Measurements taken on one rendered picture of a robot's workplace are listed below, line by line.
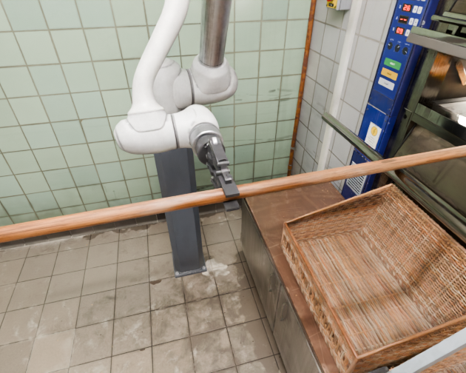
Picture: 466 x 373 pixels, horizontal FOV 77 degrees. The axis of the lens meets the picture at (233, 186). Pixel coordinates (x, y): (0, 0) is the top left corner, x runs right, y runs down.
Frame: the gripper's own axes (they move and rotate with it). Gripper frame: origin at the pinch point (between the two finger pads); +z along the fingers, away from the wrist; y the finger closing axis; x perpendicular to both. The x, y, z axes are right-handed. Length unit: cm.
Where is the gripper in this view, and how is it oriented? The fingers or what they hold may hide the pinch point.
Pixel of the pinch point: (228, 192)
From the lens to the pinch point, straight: 64.1
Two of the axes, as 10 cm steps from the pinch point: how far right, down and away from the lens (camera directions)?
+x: -9.6, 1.7, -2.2
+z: 2.7, 5.9, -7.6
